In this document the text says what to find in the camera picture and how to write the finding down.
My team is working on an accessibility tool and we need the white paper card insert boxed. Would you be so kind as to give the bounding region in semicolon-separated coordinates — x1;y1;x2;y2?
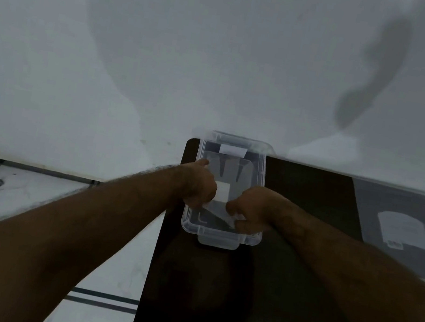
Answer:
371;208;425;255

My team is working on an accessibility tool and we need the grey plastic glove packet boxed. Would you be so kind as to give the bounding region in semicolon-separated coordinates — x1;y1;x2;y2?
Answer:
337;177;425;286

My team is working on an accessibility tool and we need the person's left hand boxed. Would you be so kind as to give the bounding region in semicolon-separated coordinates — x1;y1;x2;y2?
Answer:
176;156;223;213

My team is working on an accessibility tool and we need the clear plastic glove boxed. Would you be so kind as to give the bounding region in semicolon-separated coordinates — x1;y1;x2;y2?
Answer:
195;152;257;232

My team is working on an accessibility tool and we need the person's right hand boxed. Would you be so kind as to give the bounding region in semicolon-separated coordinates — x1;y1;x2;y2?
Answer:
221;181;290;241

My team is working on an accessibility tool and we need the clear plastic box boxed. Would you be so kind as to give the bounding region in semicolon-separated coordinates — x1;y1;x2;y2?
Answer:
177;127;280;255

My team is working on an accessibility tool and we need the person's left forearm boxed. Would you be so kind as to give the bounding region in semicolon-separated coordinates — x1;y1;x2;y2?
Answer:
0;131;191;322

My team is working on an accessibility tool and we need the person's right forearm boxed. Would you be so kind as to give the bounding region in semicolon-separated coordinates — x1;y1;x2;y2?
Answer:
252;197;425;322

